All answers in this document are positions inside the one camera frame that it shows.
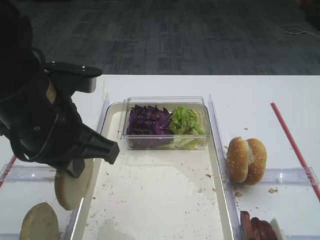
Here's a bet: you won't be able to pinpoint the sesame bun top left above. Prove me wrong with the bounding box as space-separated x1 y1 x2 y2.
226 136 249 183

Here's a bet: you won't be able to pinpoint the clear cross rail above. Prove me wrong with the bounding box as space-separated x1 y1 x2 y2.
4 164 56 183
259 167 320 186

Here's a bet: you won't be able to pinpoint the red tape strip right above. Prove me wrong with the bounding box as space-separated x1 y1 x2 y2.
270 102 320 200

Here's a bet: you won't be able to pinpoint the red tape strip left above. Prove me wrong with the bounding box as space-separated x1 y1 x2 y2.
0 155 17 187

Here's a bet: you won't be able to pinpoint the bun slice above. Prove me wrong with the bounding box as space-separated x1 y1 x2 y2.
54 158 94 211

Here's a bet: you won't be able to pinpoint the clear acrylic rail left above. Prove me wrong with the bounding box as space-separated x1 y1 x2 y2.
63 93 110 240

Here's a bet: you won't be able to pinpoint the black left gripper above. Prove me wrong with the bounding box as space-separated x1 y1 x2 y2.
0 62 120 178

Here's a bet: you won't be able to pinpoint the clear cross rail upper left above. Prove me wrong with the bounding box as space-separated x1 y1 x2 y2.
4 164 56 183

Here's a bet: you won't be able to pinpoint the clear cross rail upper right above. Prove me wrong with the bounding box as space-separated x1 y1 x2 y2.
259 167 320 186

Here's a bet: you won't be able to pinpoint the clear acrylic rail right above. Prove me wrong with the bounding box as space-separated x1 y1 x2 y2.
207 96 244 240

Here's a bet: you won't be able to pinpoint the white cable on floor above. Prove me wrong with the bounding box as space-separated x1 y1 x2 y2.
278 24 320 39

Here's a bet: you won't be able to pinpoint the shredded purple cabbage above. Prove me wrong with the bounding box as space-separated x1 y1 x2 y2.
126 104 173 149

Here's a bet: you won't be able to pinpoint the dark red meat patties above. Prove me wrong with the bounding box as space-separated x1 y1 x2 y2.
240 211 278 240

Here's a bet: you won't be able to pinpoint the shredded green lettuce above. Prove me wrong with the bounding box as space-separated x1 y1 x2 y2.
169 106 205 149

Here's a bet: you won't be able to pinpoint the sesame bun top right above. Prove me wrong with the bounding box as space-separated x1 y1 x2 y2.
244 138 267 186

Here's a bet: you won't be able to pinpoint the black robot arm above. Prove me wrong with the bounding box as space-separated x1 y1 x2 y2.
0 0 120 178

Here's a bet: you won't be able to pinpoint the white rectangular metal tray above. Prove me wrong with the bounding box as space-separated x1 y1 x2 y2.
67 101 242 240

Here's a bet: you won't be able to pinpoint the standing bun half left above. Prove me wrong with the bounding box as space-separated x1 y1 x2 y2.
19 202 60 240

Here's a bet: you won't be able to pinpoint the clear plastic salad container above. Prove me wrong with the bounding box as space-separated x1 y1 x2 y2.
117 96 211 150

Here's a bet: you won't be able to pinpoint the red tape strip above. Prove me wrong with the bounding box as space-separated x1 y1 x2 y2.
0 155 17 187
270 102 320 200

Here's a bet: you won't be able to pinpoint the sesame bun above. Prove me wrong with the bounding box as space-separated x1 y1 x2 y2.
244 138 267 186
226 136 249 183

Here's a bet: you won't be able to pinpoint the clear acrylic rail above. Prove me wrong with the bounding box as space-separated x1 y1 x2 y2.
207 96 244 240
63 93 110 240

